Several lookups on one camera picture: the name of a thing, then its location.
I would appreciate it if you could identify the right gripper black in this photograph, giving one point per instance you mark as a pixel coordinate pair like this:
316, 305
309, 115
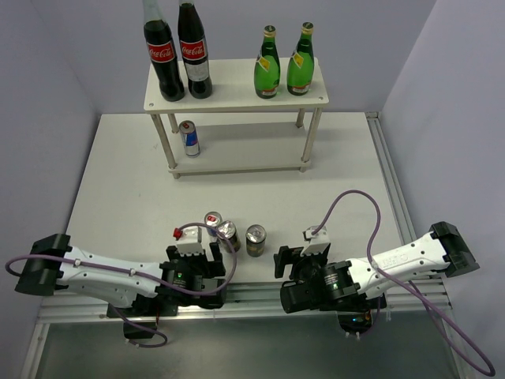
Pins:
286, 256

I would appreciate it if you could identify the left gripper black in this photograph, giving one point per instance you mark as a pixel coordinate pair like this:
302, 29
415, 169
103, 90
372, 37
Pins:
218, 268

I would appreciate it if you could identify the black yellow tonic can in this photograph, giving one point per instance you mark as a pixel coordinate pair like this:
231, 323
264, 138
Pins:
229, 230
255, 240

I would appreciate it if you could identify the blue silver energy drink can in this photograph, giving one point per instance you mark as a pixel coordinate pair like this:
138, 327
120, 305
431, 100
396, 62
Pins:
213, 219

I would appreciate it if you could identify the green glass bottle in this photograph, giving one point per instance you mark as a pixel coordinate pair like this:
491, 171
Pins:
301, 64
267, 66

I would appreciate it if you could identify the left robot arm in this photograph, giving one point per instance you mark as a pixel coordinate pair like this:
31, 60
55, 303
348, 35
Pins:
138, 289

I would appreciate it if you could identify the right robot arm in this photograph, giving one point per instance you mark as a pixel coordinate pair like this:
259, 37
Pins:
358, 284

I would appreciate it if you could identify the white two-tier shelf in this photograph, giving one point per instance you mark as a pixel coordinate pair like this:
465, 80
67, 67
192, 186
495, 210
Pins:
236, 129

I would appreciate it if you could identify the right cola bottle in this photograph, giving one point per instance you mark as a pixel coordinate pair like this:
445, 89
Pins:
194, 50

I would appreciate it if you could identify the cola bottle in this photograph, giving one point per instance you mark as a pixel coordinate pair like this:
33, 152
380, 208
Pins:
162, 52
194, 50

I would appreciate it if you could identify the left cola bottle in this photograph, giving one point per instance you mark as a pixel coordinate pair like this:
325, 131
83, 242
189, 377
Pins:
162, 52

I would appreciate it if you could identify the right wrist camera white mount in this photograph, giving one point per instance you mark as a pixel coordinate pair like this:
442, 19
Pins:
317, 241

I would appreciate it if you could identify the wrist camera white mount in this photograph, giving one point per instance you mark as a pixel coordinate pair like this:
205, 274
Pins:
189, 241
317, 241

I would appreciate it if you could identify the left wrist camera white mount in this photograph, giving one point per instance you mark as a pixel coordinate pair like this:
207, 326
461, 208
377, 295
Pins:
189, 241

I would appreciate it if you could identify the aluminium rail frame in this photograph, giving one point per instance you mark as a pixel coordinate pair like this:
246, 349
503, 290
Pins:
128, 200

